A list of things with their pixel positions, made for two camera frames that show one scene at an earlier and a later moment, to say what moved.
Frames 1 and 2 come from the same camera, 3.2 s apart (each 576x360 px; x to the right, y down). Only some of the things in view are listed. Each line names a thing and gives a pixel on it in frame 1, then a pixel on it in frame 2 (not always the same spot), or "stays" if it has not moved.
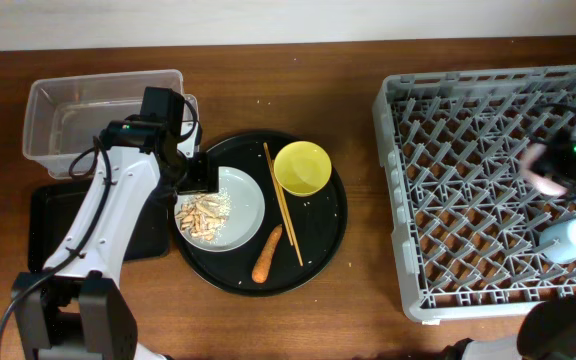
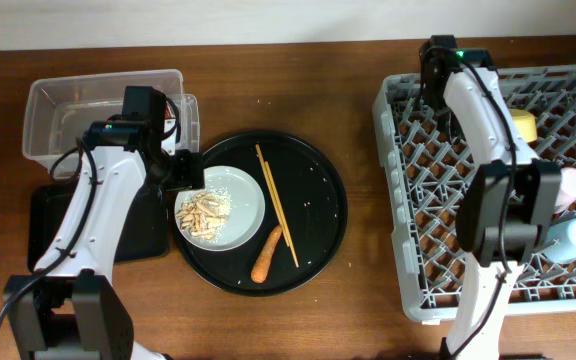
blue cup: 575,237 stays
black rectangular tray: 54,208 stays
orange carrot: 260,270 stays
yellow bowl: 302,168 → 525,124
